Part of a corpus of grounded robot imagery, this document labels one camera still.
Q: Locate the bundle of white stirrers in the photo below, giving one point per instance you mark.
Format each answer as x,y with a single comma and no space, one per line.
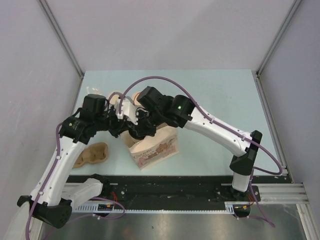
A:
92,90

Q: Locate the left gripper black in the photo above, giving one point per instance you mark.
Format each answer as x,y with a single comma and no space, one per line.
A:
122,125

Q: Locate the paper bag with orange handles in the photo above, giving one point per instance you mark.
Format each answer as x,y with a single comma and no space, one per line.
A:
152,149

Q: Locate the brown pulp cup carrier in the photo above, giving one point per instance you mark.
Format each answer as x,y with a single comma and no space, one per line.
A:
94,154

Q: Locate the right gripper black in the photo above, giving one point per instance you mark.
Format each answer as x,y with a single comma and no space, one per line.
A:
139,129

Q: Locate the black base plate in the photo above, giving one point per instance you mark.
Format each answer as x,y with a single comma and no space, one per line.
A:
184,205

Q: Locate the white paper cup stack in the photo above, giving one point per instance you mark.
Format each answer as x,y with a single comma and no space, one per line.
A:
135,99

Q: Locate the green paper cup stack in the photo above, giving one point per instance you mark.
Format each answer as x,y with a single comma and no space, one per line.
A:
113,96

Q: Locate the white slotted cable duct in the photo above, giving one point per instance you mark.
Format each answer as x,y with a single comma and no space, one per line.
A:
101,208

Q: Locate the aluminium rail frame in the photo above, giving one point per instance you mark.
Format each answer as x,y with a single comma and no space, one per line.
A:
282,191

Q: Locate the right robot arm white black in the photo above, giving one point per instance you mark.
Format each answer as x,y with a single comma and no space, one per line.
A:
181,111

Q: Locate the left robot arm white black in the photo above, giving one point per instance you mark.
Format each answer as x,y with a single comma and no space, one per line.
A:
47,202

